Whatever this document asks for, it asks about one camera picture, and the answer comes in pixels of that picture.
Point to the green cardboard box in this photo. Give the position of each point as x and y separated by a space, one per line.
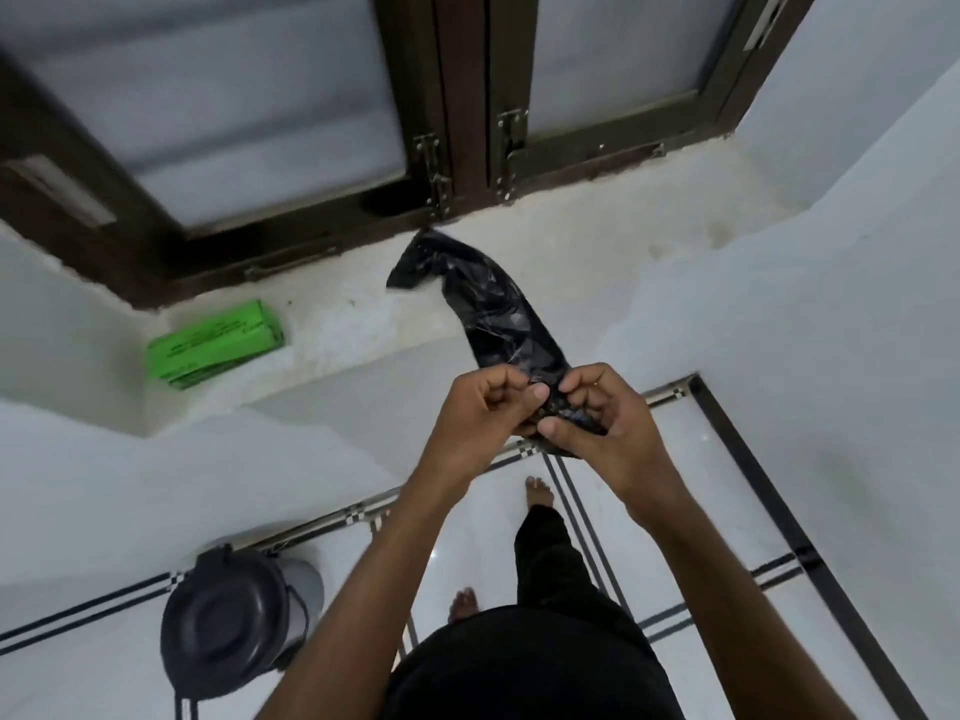
214 344

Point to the metal window stay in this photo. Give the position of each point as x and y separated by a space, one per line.
637 151
292 263

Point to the person's right hand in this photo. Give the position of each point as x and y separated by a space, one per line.
619 442

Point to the person's left hand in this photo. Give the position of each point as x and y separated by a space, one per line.
472 427

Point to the person's left foot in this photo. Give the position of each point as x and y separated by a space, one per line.
463 607

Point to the person's right forearm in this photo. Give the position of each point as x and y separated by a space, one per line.
742 614

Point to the person's black clothing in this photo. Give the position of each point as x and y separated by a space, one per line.
540 659

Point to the metal window bolt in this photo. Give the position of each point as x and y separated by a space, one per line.
512 153
433 176

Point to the black garbage bag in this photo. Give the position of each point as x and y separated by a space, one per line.
495 307

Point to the person's left forearm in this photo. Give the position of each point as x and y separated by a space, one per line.
367 607

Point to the grey pedal trash bin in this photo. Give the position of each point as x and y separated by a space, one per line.
225 622

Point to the dark brown frosted window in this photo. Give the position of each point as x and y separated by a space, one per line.
465 82

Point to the person's foot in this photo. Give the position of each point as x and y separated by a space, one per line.
463 607
538 493

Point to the person's right foot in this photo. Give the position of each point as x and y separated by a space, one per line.
538 493

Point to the silver window hinge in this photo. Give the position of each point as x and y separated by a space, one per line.
64 193
765 22

